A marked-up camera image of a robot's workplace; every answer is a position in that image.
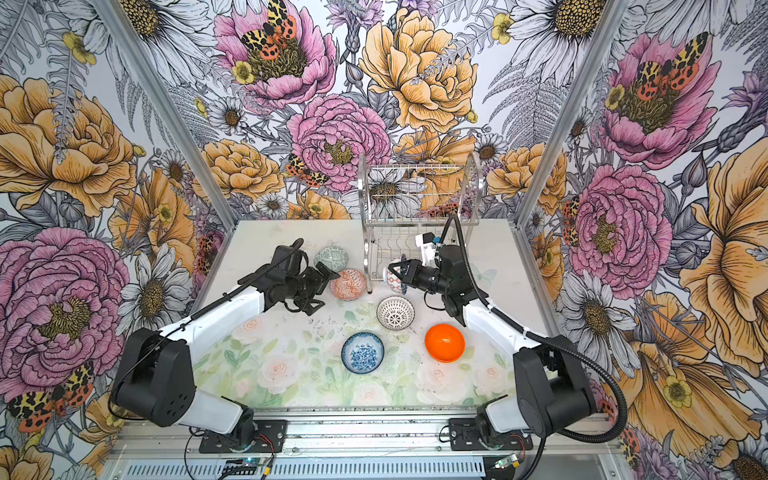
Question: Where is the green circuit board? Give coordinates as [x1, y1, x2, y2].
[494, 453, 520, 469]

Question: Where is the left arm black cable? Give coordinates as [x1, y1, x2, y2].
[107, 237, 306, 421]

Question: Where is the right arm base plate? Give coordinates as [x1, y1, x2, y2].
[447, 418, 533, 452]

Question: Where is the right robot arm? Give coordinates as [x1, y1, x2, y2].
[387, 245, 610, 444]

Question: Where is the dark blue patterned bowl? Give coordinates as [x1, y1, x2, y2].
[383, 267, 407, 295]

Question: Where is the right aluminium corner post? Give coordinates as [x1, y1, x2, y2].
[515, 0, 630, 230]

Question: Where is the orange plastic bowl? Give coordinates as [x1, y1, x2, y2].
[424, 324, 466, 363]

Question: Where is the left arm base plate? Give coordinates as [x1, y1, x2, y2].
[198, 419, 288, 454]

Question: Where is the aluminium front rail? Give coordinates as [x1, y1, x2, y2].
[101, 407, 630, 479]

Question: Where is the aluminium corner post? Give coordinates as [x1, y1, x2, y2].
[515, 0, 630, 230]
[94, 1, 238, 234]

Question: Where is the silver wire dish rack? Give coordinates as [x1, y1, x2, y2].
[357, 152, 484, 284]

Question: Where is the blue floral bowl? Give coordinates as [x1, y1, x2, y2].
[341, 332, 385, 375]

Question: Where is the white black lattice bowl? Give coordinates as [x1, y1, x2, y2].
[376, 295, 415, 331]

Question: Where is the green patterned bowl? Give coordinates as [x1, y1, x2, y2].
[314, 245, 349, 273]

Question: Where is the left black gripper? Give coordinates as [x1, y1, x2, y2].
[286, 261, 340, 315]

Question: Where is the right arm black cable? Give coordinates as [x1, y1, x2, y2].
[440, 214, 629, 445]

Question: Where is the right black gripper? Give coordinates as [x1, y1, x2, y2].
[388, 257, 451, 294]

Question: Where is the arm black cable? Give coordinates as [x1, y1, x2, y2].
[107, 237, 306, 421]
[440, 214, 629, 445]

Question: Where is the left aluminium corner post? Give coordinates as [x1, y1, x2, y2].
[94, 1, 238, 234]

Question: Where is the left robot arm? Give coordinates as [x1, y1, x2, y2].
[109, 239, 340, 450]

